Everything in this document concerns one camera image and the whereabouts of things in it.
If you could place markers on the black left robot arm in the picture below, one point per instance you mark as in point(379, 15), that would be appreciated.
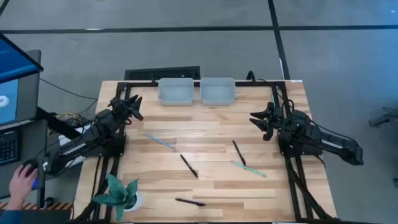
point(87, 137)

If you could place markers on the person's forearm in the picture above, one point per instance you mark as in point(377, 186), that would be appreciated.
point(5, 208)

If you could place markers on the black caster wheel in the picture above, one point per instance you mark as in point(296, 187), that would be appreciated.
point(49, 202)

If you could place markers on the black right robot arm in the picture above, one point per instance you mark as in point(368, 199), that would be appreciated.
point(335, 143)

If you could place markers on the blue pencil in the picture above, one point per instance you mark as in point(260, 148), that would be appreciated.
point(160, 141)

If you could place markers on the grey framed computer monitor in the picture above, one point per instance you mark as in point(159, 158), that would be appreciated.
point(29, 99)

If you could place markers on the white plant pot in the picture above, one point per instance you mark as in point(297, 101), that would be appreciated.
point(138, 202)

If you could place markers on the black keyboard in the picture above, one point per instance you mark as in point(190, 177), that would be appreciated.
point(7, 147)

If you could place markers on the black diagonal bar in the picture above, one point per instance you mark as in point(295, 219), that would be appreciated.
point(59, 124)

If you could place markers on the dark floor stand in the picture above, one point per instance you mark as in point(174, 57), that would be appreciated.
point(384, 118)

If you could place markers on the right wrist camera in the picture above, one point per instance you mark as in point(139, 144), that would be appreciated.
point(271, 107)

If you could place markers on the green pencil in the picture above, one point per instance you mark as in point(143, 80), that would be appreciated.
point(248, 169)

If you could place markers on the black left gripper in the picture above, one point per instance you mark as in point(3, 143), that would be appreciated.
point(124, 112)

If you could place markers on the black pen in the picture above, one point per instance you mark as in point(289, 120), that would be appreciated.
point(188, 165)
point(189, 202)
point(238, 152)

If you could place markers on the green potted plant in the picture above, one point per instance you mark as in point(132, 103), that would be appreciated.
point(116, 194)

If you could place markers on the black computer mouse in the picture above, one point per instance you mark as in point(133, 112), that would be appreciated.
point(31, 163)

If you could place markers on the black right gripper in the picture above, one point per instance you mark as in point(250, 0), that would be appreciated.
point(276, 124)

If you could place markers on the grey desk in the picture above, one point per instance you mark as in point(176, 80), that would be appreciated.
point(31, 140)

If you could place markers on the white paper booklet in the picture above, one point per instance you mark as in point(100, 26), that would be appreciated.
point(63, 140)

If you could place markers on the black aluminium table frame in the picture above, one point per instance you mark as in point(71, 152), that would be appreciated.
point(264, 83)

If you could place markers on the dark grey box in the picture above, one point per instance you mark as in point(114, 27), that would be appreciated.
point(46, 217)

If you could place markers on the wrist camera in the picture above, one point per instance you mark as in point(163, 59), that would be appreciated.
point(113, 103)
point(271, 107)

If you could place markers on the blue screen computer monitor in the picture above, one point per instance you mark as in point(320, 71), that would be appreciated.
point(15, 62)

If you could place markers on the grey plastic bin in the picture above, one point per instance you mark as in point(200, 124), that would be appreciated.
point(217, 93)
point(175, 93)

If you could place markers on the person's hand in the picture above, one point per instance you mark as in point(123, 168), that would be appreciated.
point(21, 186)

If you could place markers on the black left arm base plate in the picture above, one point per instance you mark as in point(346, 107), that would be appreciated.
point(119, 149)

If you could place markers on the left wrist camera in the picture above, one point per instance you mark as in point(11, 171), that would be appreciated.
point(113, 103)

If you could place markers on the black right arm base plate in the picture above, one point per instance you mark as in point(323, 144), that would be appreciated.
point(298, 151)

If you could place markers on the yellow black striped strip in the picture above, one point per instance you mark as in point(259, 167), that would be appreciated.
point(59, 206)

